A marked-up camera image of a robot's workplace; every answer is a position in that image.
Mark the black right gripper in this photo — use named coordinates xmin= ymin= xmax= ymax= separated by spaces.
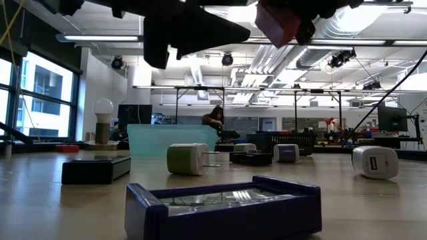
xmin=295 ymin=0 xmax=364 ymax=46

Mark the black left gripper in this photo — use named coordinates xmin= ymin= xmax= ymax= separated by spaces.
xmin=143 ymin=13 xmax=252 ymax=70

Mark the red cube charger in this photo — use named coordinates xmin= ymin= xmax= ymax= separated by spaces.
xmin=255 ymin=2 xmax=302 ymax=49

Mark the red rectangular block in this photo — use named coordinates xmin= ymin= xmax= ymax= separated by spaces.
xmin=55 ymin=144 xmax=80 ymax=153

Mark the black monitor on arm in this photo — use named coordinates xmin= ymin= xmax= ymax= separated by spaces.
xmin=377 ymin=105 xmax=424 ymax=145

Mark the person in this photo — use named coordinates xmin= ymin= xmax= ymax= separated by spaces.
xmin=201 ymin=105 xmax=225 ymax=131

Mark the small red machine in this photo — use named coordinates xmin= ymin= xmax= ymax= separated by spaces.
xmin=324 ymin=116 xmax=348 ymax=141

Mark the long ceiling light bar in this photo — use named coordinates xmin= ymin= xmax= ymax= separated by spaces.
xmin=55 ymin=33 xmax=427 ymax=47

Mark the black mesh basket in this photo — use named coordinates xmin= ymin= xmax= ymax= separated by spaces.
xmin=246 ymin=131 xmax=318 ymax=157

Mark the black computer monitor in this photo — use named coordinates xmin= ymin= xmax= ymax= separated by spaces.
xmin=117 ymin=104 xmax=153 ymax=131

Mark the green white cube charger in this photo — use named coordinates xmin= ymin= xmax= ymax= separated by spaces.
xmin=233 ymin=143 xmax=258 ymax=153
xmin=166 ymin=143 xmax=221 ymax=177

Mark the green translucent plastic tray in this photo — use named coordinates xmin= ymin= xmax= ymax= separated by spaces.
xmin=127 ymin=123 xmax=219 ymax=157

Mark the purple white cube charger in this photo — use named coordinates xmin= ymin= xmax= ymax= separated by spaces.
xmin=273 ymin=143 xmax=300 ymax=163

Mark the white light bulb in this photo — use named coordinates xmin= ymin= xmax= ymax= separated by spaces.
xmin=85 ymin=97 xmax=119 ymax=151

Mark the black display meter module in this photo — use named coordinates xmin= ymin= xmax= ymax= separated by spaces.
xmin=229 ymin=149 xmax=274 ymax=167

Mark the large glass window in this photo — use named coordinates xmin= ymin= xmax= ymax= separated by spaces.
xmin=0 ymin=49 xmax=81 ymax=141

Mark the dark violet display module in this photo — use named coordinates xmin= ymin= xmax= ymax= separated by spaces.
xmin=123 ymin=175 xmax=323 ymax=240

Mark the black ceiling camera cluster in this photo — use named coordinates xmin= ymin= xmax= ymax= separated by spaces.
xmin=327 ymin=48 xmax=357 ymax=69

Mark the black metal rig frame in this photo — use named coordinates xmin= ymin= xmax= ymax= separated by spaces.
xmin=132 ymin=85 xmax=344 ymax=134

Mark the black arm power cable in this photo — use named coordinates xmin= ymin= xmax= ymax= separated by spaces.
xmin=342 ymin=49 xmax=427 ymax=147

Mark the yellow cable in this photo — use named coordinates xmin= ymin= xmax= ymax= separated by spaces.
xmin=0 ymin=0 xmax=34 ymax=134

